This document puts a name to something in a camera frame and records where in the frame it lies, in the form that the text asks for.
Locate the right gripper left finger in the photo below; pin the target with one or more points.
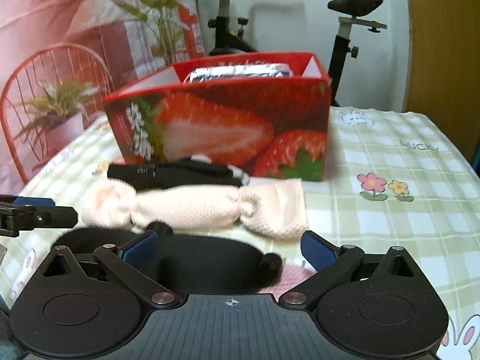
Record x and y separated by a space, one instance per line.
139 252

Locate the wooden door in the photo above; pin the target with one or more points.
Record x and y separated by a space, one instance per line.
443 81

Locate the cream knitted cloth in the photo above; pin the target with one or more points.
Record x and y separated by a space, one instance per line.
273 209

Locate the black round object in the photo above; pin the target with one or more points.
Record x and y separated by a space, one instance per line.
198 264

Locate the blue packaged bag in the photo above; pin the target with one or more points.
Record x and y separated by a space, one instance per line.
239 71

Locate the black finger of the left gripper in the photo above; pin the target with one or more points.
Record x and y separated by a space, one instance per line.
20 214

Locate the black cloth item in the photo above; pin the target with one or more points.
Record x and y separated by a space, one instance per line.
195 170

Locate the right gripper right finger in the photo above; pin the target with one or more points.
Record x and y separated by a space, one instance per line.
317 251

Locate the red strawberry cardboard box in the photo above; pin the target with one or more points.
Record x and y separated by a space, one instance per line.
268 127

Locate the pink printed backdrop cloth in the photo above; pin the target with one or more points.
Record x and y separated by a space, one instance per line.
60 58

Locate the pink knitted item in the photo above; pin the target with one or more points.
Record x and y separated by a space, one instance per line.
291 276

